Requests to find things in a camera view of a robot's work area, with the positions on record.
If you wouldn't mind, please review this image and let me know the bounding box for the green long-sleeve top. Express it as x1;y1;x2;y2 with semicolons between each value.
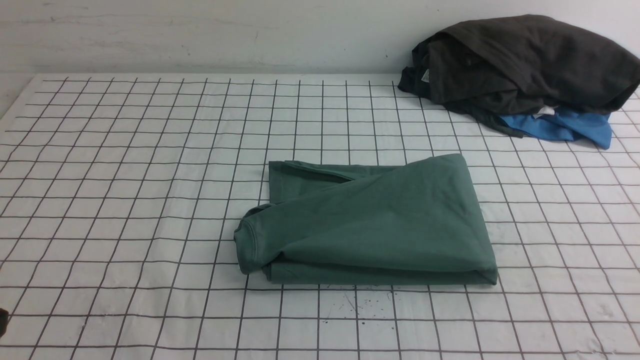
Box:
233;153;498;286

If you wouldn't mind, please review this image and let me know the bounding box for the dark grey garment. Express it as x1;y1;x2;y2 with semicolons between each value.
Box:
397;14;640;138

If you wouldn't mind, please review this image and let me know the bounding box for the blue garment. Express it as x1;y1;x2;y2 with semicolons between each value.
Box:
500;106;613;150

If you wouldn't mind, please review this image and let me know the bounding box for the white grid-pattern table cloth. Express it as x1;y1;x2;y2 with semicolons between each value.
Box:
0;74;640;360

